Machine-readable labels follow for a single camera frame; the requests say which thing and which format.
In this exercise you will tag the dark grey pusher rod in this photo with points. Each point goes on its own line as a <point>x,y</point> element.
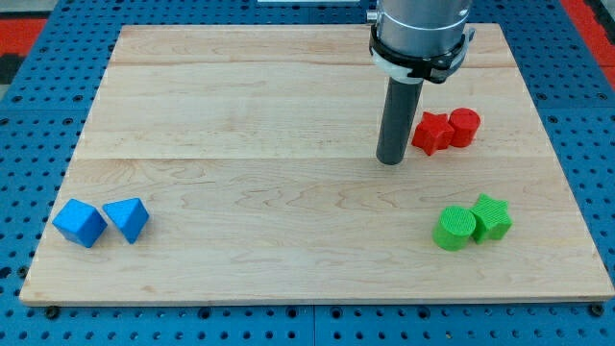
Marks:
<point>397,117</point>

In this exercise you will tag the red star block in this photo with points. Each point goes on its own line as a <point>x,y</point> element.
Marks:
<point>433,132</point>

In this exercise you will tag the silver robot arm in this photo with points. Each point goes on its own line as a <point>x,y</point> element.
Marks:
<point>421,28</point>

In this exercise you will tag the blue cube block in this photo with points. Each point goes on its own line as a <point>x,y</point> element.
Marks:
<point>80,223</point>

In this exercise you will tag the blue triangle block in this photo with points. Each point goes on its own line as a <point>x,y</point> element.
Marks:
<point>129,216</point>

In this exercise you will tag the green star block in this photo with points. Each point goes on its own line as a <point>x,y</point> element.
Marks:
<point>492,219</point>

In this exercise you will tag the green cylinder block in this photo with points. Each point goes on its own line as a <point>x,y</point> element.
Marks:
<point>453,228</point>

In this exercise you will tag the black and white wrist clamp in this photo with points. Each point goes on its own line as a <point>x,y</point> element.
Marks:
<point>411,70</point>

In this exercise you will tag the red cylinder block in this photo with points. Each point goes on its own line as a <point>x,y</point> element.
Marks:
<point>465,123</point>

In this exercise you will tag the light wooden board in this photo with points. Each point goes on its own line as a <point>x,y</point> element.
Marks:
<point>253,150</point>

